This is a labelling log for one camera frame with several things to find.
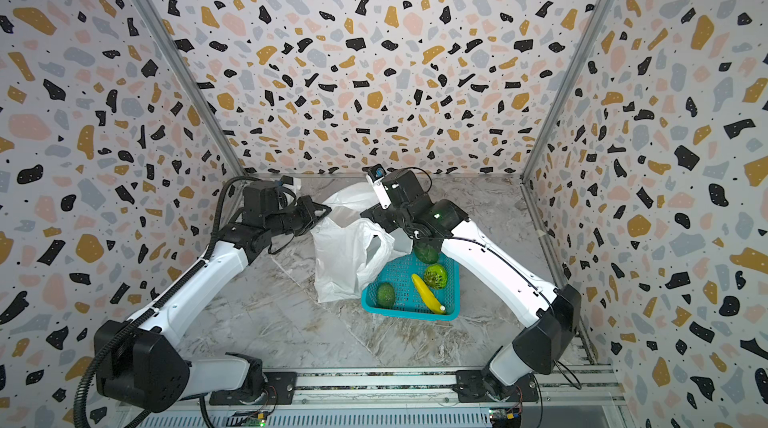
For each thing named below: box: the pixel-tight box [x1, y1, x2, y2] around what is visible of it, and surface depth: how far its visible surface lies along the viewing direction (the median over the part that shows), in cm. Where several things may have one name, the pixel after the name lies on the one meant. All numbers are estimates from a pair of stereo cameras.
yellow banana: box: [412, 274, 446, 315], surface depth 90 cm
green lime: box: [414, 244, 439, 264], surface depth 96 cm
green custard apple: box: [424, 264, 448, 290], surface depth 89 cm
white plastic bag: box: [311, 183, 413, 303], surface depth 76 cm
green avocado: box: [377, 282, 396, 309], surface depth 87 cm
